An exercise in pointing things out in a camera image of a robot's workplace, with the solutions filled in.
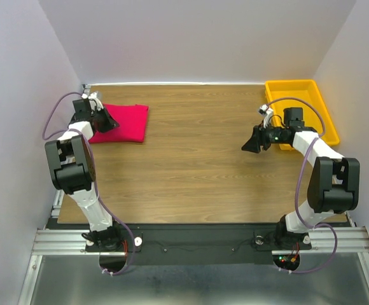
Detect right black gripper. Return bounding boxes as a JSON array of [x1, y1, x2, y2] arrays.
[[240, 119, 288, 153]]

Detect red t shirt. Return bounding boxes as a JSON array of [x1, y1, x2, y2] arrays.
[[89, 104, 149, 144]]

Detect yellow plastic bin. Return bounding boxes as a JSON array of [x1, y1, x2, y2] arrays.
[[264, 79, 340, 151]]

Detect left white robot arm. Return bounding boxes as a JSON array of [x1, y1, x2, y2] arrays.
[[43, 93, 123, 252]]

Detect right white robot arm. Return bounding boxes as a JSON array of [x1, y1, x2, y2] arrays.
[[242, 105, 360, 248]]

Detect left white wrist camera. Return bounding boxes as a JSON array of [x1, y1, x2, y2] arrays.
[[81, 91, 102, 100]]

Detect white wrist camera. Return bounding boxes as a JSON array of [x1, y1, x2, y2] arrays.
[[258, 104, 274, 128], [81, 91, 102, 100]]

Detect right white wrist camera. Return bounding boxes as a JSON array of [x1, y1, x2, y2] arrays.
[[258, 104, 274, 128]]

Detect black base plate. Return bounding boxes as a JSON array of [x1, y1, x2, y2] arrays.
[[49, 217, 312, 271]]

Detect aluminium frame rail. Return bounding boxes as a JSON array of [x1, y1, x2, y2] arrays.
[[18, 89, 92, 304]]

